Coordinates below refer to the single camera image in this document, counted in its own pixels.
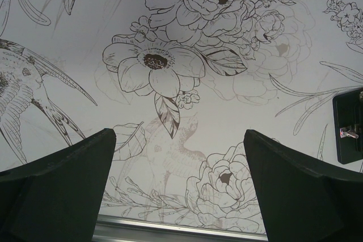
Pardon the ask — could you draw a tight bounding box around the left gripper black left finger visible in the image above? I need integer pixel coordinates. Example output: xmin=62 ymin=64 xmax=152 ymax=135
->
xmin=1 ymin=129 xmax=116 ymax=241

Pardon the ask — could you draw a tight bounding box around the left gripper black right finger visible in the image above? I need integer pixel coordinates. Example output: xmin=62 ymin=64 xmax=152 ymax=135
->
xmin=243 ymin=130 xmax=362 ymax=241

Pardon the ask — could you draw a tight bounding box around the black fuse box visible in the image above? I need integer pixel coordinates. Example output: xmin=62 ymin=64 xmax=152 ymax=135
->
xmin=332 ymin=89 xmax=362 ymax=164

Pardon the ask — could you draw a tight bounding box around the floral patterned mat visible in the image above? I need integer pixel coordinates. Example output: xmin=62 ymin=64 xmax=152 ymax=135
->
xmin=1 ymin=0 xmax=362 ymax=235

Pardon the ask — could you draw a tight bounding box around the aluminium rail base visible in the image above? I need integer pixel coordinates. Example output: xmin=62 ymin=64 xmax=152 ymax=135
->
xmin=92 ymin=215 xmax=268 ymax=241

